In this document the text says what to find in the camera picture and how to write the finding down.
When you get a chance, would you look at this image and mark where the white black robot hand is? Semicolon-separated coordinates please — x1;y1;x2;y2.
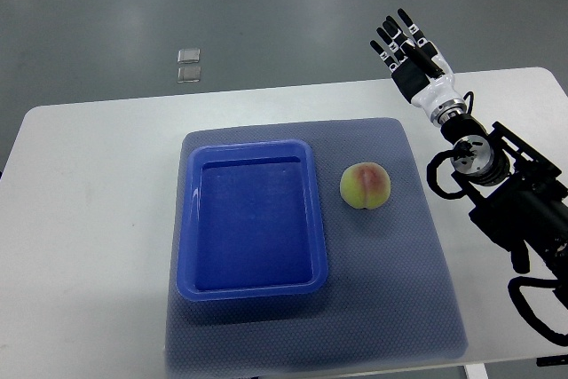
370;8;467;126

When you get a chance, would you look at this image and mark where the yellow red peach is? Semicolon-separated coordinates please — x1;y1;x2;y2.
339;162;391;209

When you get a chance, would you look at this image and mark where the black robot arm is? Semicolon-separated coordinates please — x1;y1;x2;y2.
426;93;567;346

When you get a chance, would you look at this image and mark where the upper metal floor plate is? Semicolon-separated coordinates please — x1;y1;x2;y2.
177;48;201;64

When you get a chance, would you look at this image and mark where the blue plastic tray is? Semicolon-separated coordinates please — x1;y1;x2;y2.
176;139;328;302

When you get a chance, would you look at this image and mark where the blue grey mesh mat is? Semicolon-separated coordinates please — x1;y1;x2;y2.
165;118;468;378

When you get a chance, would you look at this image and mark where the white table leg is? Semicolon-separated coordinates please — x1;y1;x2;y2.
463;363;489;379

